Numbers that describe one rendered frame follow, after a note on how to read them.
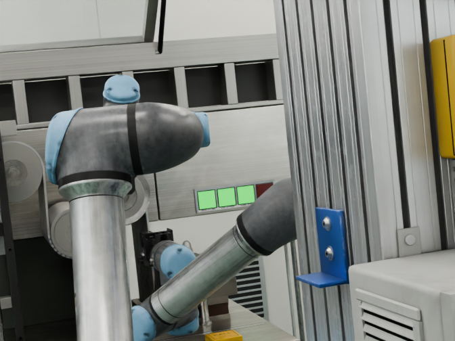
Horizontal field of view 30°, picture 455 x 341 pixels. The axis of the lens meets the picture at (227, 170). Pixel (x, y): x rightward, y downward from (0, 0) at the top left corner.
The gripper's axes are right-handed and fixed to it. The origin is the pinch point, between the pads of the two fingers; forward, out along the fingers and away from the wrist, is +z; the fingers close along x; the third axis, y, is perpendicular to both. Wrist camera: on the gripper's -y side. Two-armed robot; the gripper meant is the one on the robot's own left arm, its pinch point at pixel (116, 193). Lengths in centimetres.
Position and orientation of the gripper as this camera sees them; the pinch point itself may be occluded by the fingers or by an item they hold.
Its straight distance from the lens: 205.7
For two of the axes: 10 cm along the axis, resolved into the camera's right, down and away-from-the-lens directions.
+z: -1.5, 6.2, 7.7
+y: -2.6, -7.8, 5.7
